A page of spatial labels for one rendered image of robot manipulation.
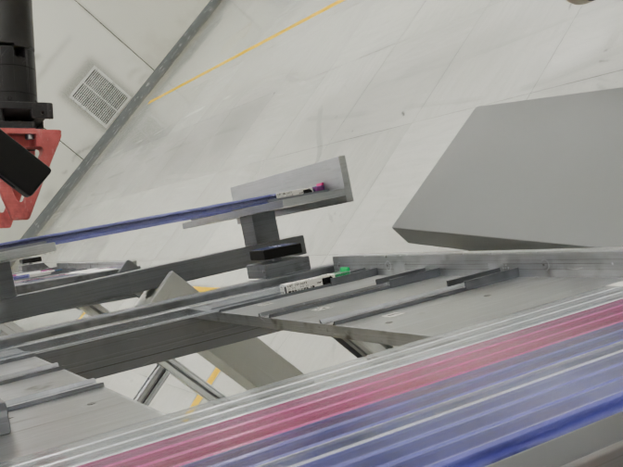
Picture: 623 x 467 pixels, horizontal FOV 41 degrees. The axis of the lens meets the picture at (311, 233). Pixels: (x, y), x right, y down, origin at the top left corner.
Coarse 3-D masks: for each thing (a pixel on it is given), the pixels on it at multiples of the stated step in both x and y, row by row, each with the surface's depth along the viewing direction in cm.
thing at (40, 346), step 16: (336, 272) 91; (272, 288) 87; (208, 304) 83; (224, 304) 84; (128, 320) 80; (144, 320) 80; (160, 320) 81; (176, 320) 82; (64, 336) 76; (80, 336) 77; (96, 336) 78; (0, 352) 74; (16, 352) 74; (32, 352) 75
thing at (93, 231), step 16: (192, 208) 109; (208, 208) 110; (224, 208) 111; (112, 224) 103; (128, 224) 104; (144, 224) 105; (16, 240) 97; (32, 240) 98; (48, 240) 99; (64, 240) 100
